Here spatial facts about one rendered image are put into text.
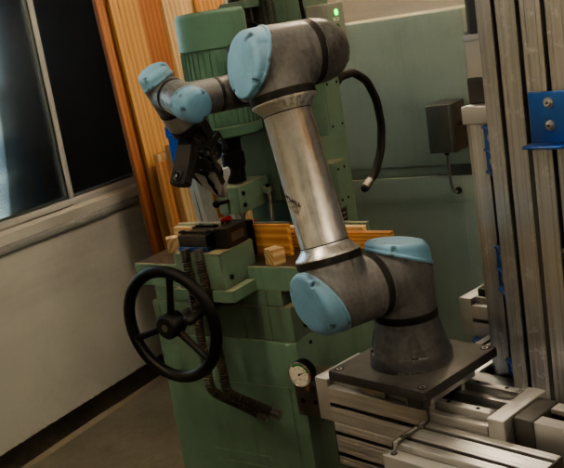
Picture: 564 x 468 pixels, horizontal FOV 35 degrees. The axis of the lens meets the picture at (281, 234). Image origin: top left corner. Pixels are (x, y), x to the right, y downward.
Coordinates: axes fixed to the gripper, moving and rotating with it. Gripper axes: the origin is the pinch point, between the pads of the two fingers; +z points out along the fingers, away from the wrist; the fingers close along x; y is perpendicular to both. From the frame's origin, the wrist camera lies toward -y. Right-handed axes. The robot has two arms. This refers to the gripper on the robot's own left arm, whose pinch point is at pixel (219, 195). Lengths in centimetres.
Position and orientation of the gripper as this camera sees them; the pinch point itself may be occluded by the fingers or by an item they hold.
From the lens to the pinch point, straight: 213.5
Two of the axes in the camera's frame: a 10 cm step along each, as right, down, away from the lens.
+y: 3.9, -7.2, 5.7
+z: 4.0, 6.9, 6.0
